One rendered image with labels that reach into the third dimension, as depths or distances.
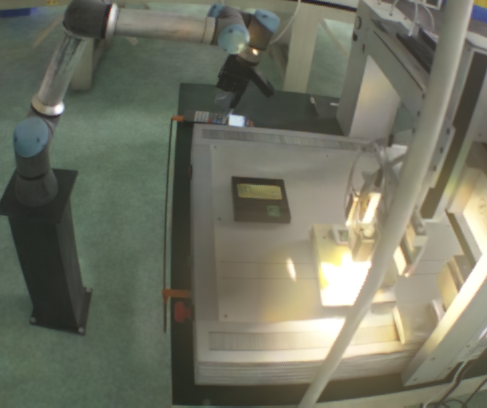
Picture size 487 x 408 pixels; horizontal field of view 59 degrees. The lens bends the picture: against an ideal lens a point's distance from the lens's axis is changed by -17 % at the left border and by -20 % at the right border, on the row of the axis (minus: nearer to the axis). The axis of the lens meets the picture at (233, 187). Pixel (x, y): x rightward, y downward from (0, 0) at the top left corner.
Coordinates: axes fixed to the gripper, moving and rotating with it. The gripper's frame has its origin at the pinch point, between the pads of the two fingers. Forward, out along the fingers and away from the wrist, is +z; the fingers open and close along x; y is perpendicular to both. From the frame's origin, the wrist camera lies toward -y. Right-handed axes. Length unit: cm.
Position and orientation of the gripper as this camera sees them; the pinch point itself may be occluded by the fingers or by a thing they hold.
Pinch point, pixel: (225, 114)
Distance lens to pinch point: 152.5
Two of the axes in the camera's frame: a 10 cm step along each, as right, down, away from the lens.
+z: -3.7, 7.2, 5.9
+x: -0.4, 6.2, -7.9
